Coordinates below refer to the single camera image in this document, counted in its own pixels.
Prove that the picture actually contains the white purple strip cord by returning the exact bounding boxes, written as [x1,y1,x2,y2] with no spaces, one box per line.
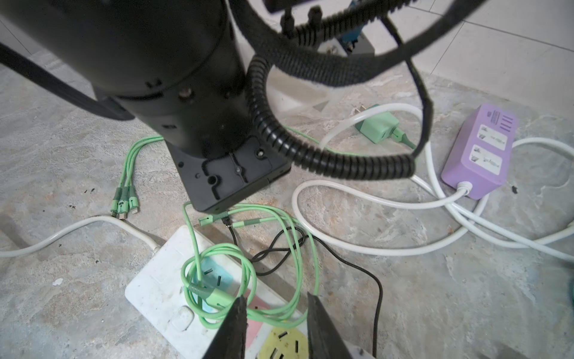
[291,102,574,263]

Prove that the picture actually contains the white multicolour power strip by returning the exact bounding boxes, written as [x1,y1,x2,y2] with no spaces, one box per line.
[124,223,378,359]

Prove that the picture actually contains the green charger plug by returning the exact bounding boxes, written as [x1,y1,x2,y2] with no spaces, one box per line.
[355,112,416,150]

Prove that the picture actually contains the black usb cable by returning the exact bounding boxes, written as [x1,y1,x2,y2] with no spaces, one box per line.
[221,215,384,358]

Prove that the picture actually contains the green multi-head cable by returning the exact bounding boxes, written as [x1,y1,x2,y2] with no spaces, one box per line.
[109,134,321,331]

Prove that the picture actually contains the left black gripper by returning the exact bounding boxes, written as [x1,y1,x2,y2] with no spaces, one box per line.
[167,132,291,213]

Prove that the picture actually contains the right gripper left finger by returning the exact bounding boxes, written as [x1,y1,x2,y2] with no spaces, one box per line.
[203,297,248,359]

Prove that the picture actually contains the purple power strip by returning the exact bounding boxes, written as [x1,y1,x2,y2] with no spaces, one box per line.
[441,104,519,200]

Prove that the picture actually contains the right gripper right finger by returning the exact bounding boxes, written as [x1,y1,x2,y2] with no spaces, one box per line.
[307,293,352,359]

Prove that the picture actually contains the white power strip cord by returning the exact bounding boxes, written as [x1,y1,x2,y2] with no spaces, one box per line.
[0,215,162,259]

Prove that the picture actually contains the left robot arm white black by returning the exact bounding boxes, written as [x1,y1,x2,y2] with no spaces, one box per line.
[1,1,481,214]

